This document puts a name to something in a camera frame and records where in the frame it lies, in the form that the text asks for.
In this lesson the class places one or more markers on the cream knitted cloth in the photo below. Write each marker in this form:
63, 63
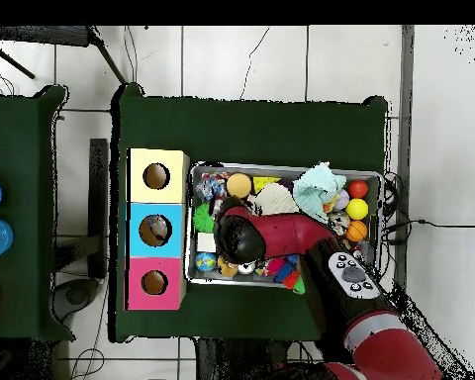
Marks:
275, 200

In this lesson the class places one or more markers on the crushed clear plastic bottle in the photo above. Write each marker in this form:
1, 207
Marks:
203, 185
157, 227

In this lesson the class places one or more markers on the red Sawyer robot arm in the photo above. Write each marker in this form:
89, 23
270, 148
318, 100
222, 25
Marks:
285, 233

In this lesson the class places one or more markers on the silver mesh bin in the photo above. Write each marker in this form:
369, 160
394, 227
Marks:
198, 277

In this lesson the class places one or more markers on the wooden three-hole box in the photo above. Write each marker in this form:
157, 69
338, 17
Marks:
138, 190

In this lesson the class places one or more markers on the orange foam disc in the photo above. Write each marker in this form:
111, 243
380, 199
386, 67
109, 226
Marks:
239, 185

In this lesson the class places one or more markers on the green spiky toy with eyes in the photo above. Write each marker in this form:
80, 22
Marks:
203, 218

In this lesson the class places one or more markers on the wooden cube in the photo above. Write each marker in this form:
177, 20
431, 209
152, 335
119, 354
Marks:
206, 242

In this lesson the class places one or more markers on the dark green table cloth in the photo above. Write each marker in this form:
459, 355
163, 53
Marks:
241, 130
19, 158

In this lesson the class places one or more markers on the light blue cloth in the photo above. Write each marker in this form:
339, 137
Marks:
314, 188

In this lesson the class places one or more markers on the multicolour spiky caterpillar toy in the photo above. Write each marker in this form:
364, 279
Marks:
287, 275

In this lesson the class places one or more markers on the yellow ball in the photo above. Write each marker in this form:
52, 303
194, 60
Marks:
356, 209

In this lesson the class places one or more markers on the orange basketball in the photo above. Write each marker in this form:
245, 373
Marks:
356, 231

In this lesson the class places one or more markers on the red ball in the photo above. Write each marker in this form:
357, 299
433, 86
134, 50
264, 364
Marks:
358, 189

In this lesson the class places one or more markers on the black upright panel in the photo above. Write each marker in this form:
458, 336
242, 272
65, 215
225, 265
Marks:
99, 198

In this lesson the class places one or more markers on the black tripod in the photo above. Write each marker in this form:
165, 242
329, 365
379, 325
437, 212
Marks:
43, 36

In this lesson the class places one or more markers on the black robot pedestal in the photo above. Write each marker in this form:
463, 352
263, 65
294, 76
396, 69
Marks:
229, 364

